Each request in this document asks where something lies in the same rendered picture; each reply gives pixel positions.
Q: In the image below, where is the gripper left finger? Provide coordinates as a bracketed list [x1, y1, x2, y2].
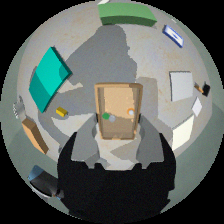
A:
[57, 112, 100, 190]

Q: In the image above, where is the light grey flat card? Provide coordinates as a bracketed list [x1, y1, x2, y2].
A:
[191, 97, 202, 117]

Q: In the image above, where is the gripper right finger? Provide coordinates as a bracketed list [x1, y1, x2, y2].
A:
[136, 113, 176, 191]

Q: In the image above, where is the small yellow block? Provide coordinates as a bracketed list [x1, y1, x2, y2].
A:
[56, 107, 67, 117]

